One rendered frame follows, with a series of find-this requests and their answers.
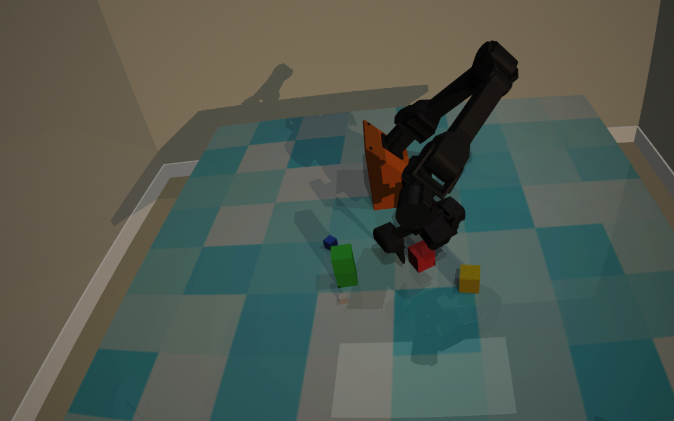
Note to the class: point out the yellow cube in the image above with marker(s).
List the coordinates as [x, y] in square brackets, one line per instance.
[469, 280]

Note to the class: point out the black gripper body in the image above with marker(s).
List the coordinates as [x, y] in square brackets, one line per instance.
[391, 239]

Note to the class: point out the green rectangular block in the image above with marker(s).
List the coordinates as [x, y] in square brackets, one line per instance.
[342, 259]
[347, 280]

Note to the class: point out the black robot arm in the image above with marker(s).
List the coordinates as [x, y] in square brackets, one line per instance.
[491, 77]

